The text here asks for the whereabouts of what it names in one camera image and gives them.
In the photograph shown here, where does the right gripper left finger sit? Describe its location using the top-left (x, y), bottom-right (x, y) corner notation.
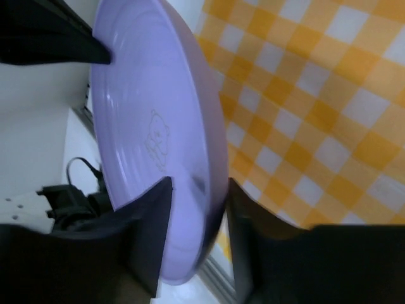
top-left (1, 177), bottom-right (173, 303)

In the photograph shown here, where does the aluminium front rail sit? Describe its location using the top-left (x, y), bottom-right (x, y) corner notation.
top-left (198, 251), bottom-right (237, 303)

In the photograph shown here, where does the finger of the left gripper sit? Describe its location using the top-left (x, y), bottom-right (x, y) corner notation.
top-left (1, 0), bottom-right (111, 66)

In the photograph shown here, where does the lavender plate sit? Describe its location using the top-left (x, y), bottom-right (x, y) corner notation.
top-left (90, 1), bottom-right (228, 285)

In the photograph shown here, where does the yellow checkered cloth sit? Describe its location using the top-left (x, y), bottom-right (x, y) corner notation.
top-left (192, 0), bottom-right (405, 267)

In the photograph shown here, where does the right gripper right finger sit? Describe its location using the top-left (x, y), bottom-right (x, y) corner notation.
top-left (227, 179), bottom-right (404, 303)

